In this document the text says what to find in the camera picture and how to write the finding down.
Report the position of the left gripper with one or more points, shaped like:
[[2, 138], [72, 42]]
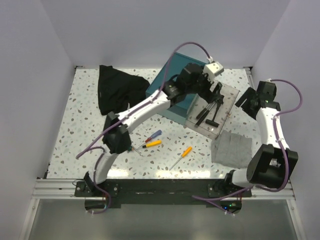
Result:
[[209, 96]]

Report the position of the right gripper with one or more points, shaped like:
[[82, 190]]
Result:
[[247, 95]]

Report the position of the clear plastic drawer tray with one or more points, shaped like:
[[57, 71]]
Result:
[[198, 104]]

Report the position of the small claw hammer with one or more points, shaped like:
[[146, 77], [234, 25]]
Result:
[[202, 118]]

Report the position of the orange screwdriver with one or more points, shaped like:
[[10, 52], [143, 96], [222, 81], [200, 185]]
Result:
[[149, 144], [185, 153]]

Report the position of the blue red screwdriver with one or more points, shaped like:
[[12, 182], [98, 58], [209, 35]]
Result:
[[153, 136]]

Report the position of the black T-handle tool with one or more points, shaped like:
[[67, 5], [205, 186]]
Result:
[[212, 121]]

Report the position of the green screwdriver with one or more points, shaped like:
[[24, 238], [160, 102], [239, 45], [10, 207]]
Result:
[[132, 149]]

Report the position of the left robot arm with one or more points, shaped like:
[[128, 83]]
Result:
[[116, 136]]

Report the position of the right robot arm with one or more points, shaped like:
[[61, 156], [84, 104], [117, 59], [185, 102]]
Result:
[[273, 163]]

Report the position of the grey folded cloth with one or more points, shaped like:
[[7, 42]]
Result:
[[231, 150]]

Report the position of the black cloth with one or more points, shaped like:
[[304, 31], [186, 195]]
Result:
[[118, 90]]

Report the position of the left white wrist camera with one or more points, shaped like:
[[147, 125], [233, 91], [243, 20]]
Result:
[[212, 70]]

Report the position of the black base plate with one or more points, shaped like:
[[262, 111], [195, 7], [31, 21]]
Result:
[[151, 192]]

